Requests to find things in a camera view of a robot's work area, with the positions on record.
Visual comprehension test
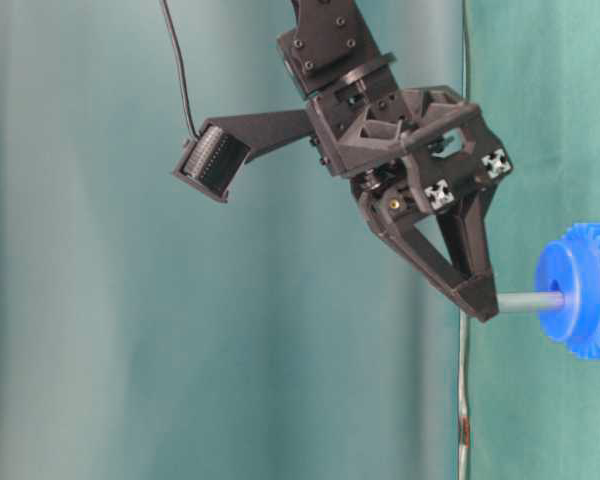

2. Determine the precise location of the black camera cable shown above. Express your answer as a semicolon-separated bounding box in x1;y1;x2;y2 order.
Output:
158;0;201;139

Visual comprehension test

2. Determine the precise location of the blue plastic gear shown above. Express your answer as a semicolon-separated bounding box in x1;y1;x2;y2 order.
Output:
534;223;600;360

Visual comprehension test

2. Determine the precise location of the green table mat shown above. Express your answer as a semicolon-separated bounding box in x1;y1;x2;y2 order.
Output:
466;1;600;479

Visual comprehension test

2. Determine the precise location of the grey metal shaft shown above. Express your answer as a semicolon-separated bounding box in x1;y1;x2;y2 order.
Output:
497;292;565;313

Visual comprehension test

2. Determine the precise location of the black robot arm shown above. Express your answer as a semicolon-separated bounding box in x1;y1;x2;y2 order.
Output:
278;1;512;321

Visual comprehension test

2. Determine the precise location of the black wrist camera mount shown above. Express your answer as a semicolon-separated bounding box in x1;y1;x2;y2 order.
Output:
173;110;314;203

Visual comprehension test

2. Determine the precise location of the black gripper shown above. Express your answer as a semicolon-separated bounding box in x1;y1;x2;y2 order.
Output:
307;68;513;322

